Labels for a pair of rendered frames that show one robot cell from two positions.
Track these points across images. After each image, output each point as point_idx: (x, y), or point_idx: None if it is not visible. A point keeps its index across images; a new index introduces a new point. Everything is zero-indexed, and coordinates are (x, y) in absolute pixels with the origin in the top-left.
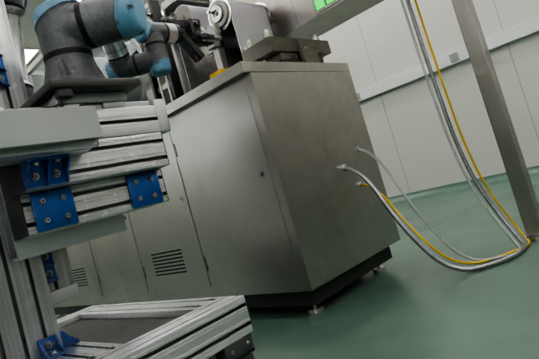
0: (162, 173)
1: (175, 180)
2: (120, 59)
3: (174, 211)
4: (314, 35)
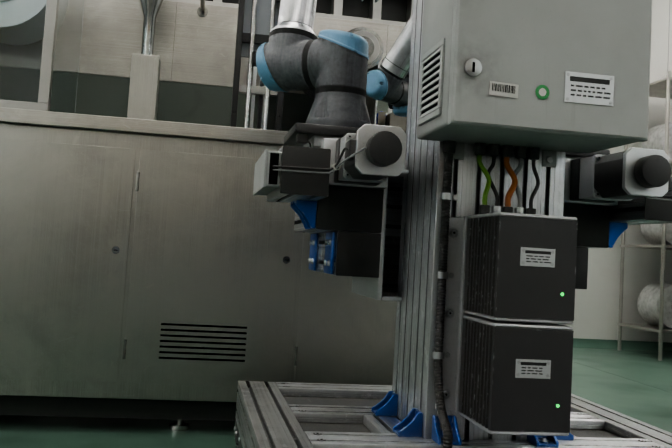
0: (259, 213)
1: (284, 231)
2: (401, 81)
3: (260, 271)
4: None
